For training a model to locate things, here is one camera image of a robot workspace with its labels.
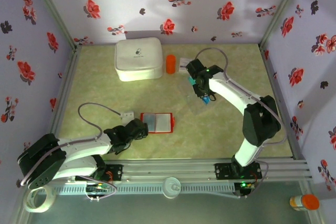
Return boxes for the red card holder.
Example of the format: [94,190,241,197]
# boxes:
[140,112,176,134]

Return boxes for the small white medicine box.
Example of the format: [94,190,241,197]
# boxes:
[178,57,194,73]

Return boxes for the all-orange pill bottle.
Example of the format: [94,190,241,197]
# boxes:
[165,54,176,75]

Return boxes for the green circuit board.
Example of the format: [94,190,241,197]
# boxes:
[234,181,256,199]
[86,183,111,194]

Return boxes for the white medicine pouch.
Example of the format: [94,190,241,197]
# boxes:
[114,37,164,82]

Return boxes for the clear tape roll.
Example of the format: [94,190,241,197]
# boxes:
[23,186,57,214]

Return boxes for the yellow bottle with orange cap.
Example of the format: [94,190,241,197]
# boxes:
[289,194,320,212]

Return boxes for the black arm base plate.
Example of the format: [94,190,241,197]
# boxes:
[214,163,263,181]
[75,164,124,182]

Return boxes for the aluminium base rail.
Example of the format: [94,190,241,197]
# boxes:
[25,158,313,183]

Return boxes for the grey left arm cable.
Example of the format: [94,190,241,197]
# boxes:
[18,102,124,188]

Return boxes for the white slotted cable duct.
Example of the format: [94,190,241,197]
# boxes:
[54,183,236,196]

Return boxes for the grey left base cable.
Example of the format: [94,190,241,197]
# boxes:
[83,167,120,201]

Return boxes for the grey base cable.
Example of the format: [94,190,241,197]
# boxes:
[83,167,120,201]
[236,161,269,200]

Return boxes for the aluminium side rail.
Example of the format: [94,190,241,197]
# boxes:
[258,43,307,161]
[39,45,83,164]

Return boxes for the grey right base cable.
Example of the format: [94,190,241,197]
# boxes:
[236,161,269,200]

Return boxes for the aluminium frame post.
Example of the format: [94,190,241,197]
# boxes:
[258,0,308,50]
[26,0,82,51]

